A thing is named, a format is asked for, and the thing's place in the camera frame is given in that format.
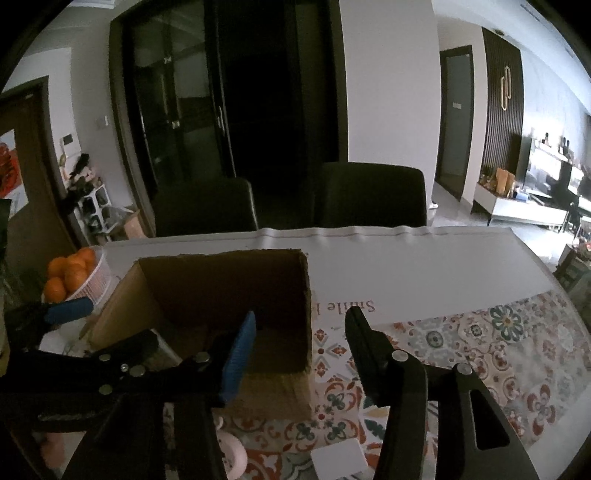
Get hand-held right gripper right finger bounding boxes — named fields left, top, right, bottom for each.
left=345, top=307, right=541, bottom=480

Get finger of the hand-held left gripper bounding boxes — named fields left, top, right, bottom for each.
left=90, top=330, right=160, bottom=368
left=4, top=298, right=93, bottom=342

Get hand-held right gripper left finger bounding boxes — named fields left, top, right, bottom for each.
left=62, top=311, right=257, bottom=480

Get white plastic basket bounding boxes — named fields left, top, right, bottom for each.
left=44, top=244, right=122, bottom=315

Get floral patterned tablecloth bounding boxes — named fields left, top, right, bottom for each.
left=222, top=286, right=583, bottom=480

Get white table runner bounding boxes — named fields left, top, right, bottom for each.
left=104, top=224, right=555, bottom=326

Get white shoe rack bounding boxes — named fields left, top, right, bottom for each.
left=75, top=184, right=113, bottom=246

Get small cardboard box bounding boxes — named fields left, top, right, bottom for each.
left=121, top=210, right=149, bottom=240

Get white card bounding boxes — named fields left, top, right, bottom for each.
left=311, top=438, right=369, bottom=479

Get brown wooden door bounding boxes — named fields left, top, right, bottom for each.
left=0, top=76, right=81, bottom=296

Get red and white poster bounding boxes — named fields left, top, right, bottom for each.
left=0, top=129, right=29, bottom=217

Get dark dining chair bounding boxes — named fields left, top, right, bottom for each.
left=316, top=161, right=428, bottom=229
left=154, top=178, right=259, bottom=238

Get white low cabinet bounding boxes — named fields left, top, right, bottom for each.
left=471, top=182, right=571, bottom=233

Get brown paper bag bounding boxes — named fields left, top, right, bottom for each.
left=495, top=167, right=516, bottom=198

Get dark narrow door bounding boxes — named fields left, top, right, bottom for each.
left=436, top=45, right=475, bottom=201

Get dark glass sliding doors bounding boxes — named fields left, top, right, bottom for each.
left=109, top=0, right=349, bottom=232

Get dark slatted wall panel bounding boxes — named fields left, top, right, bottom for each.
left=480, top=27, right=526, bottom=185

